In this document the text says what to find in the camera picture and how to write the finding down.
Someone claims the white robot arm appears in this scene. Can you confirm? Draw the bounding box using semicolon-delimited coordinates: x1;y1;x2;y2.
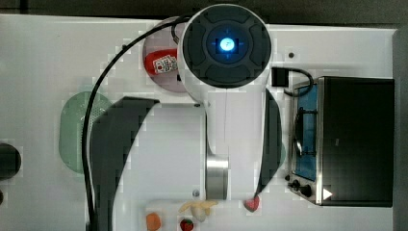
90;4;282;231

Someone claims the red ketchup bottle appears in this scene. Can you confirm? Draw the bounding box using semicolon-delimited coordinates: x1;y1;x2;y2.
143;49;178;75

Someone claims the grey round plate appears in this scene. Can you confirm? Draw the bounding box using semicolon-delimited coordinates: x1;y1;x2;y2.
142;23;186;93

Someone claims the green mug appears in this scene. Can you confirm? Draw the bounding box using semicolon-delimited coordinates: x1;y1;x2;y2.
279;142;286;167

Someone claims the peeled toy banana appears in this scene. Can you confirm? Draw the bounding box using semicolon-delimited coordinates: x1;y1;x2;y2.
178;200;218;222

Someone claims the small red strawberry toy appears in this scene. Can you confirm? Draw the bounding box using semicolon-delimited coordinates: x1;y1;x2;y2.
180;218;194;231

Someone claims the orange toy fruit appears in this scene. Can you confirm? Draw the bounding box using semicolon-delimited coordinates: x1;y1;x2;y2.
146;213;162;231

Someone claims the black toaster oven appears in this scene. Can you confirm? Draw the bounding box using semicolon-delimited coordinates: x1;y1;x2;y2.
286;76;395;207

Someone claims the black round object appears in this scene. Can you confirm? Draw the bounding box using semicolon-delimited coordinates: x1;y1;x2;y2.
0;143;21;181

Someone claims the black camera box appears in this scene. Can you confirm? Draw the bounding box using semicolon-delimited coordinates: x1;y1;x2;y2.
271;67;289;88

